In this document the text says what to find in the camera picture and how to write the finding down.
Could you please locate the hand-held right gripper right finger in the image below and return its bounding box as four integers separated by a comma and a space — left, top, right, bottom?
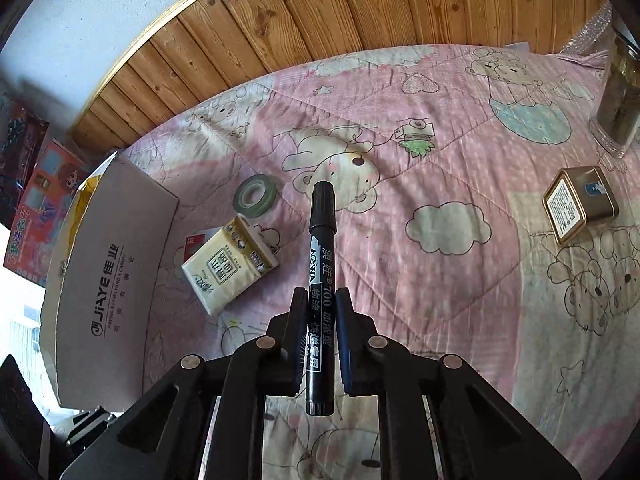
336, 287, 581, 480

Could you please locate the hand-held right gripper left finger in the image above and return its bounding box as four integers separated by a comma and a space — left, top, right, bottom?
60, 287, 307, 480

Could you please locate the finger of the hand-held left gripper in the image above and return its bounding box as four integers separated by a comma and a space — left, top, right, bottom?
65, 406, 120, 448

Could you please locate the black marker pen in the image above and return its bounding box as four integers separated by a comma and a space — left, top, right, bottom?
305, 180, 337, 416

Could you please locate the white cardboard box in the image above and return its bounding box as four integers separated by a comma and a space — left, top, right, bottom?
40, 150, 180, 408

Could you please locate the cream tissue pack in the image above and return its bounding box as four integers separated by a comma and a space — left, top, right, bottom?
181, 215, 280, 316

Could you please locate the small red box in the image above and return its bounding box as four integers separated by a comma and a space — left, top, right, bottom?
185, 232, 221, 261

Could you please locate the green tape roll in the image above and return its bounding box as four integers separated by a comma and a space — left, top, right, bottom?
235, 174, 277, 218

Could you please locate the pink bear-print blanket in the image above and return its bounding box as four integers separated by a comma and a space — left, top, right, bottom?
120, 44, 640, 480

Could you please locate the pink printed toy box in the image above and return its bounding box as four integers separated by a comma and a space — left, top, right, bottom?
2, 140, 108, 288

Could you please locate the gold tin box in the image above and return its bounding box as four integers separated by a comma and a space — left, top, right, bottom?
542, 166, 620, 247

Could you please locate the dark printed toy box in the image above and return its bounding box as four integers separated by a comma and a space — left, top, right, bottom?
0, 95, 50, 226

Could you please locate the glass bottle with metal lid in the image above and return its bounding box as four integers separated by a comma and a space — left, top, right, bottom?
589, 25, 640, 160

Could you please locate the clear bubble wrap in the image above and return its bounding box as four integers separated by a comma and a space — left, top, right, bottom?
560, 0, 616, 56

